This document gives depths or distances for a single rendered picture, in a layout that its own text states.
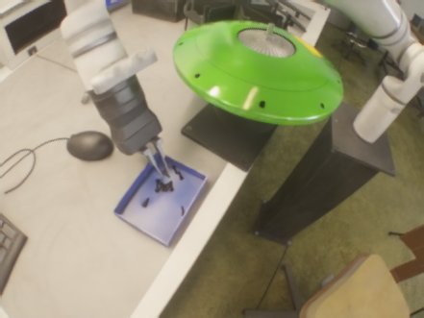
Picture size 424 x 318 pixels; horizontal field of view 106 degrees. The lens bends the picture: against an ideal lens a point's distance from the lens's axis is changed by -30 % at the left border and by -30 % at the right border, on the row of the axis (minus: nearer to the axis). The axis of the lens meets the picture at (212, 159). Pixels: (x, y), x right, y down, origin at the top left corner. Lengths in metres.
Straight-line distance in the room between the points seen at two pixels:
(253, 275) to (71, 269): 1.06
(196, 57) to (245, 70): 0.08
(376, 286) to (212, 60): 0.84
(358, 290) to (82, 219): 0.79
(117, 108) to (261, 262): 1.17
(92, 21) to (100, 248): 0.32
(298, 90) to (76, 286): 0.43
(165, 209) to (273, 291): 1.05
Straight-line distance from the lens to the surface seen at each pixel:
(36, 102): 0.66
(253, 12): 0.77
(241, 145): 0.43
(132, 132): 0.34
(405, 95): 0.65
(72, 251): 0.39
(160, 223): 0.36
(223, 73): 0.32
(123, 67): 0.27
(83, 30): 0.31
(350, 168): 0.76
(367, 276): 0.87
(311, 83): 0.36
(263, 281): 1.32
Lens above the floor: 1.26
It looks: 56 degrees down
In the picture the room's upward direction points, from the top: 10 degrees clockwise
